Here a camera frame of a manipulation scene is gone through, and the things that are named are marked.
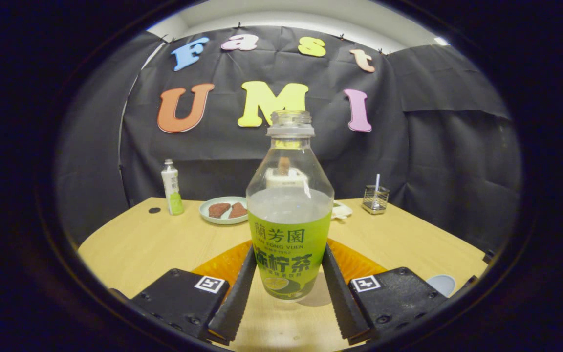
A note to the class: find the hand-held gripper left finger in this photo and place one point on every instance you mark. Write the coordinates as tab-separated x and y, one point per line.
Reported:
235	298

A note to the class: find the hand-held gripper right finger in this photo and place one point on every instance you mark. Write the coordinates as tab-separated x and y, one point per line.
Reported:
342	303

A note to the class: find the clear green label juice bottle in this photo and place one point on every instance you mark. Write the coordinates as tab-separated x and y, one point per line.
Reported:
289	239

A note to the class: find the pale blue cup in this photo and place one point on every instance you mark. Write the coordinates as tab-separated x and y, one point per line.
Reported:
442	283

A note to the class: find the white capped drink bottle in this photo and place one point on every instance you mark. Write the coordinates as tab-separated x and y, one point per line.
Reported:
172	188

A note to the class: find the pale green round plate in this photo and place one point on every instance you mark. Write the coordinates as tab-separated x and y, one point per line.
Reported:
213	220

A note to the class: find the brown toast piece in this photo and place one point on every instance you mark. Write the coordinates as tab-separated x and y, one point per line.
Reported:
238	210
219	210

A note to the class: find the white rectangular tray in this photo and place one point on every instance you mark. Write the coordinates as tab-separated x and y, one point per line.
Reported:
342	211

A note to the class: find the wooden table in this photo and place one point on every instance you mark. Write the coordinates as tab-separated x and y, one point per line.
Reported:
140	249

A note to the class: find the white straw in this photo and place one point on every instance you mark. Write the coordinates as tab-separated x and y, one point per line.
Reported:
377	182

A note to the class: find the black table clamp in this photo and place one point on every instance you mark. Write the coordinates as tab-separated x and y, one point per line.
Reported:
488	256

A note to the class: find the black backdrop cloth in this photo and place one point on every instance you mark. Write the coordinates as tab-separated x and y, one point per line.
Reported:
433	161

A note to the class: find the small ceiling light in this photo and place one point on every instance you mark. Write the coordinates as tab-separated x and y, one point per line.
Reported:
441	41

